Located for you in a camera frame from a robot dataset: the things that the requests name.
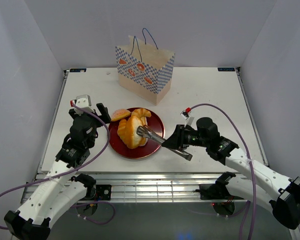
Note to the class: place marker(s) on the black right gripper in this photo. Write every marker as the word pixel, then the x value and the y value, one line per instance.
pixel 176 140

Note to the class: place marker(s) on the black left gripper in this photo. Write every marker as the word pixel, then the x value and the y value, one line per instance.
pixel 104 112

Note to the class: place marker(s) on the pink sugared bread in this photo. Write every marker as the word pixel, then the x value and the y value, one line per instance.
pixel 120 114

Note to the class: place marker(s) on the metal serving tongs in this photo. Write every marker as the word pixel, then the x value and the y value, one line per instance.
pixel 146 132

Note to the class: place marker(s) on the curved croissant bread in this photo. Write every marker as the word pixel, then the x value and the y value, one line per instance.
pixel 143 114

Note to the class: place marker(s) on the white topped oval bread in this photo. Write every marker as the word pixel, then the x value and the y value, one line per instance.
pixel 132 139

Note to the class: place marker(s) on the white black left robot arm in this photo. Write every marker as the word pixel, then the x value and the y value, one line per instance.
pixel 61 188

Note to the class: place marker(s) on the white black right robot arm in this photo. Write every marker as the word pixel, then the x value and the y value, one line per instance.
pixel 278 192

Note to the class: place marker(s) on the striped croissant bread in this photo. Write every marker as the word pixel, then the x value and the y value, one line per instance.
pixel 121 130

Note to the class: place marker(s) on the checkered paper bag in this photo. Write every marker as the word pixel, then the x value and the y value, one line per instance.
pixel 145 69

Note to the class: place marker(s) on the red round plate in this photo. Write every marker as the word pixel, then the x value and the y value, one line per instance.
pixel 154 122

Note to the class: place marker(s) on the left blue table label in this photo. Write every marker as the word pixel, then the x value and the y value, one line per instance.
pixel 77 70

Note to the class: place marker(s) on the blue table label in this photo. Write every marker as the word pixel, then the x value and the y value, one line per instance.
pixel 77 70
pixel 226 69

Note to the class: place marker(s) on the right blue table label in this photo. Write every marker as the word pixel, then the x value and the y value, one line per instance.
pixel 226 69

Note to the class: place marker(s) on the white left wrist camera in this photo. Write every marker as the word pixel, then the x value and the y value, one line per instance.
pixel 83 102

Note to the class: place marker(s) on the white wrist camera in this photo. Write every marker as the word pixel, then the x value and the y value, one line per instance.
pixel 83 102
pixel 186 114

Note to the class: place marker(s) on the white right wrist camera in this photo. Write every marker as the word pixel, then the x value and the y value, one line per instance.
pixel 186 114

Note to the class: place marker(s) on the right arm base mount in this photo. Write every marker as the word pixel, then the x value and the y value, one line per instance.
pixel 215 191

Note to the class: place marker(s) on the aluminium frame rail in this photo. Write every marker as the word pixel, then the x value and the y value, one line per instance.
pixel 154 188

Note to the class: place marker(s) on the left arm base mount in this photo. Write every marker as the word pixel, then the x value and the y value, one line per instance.
pixel 99 192

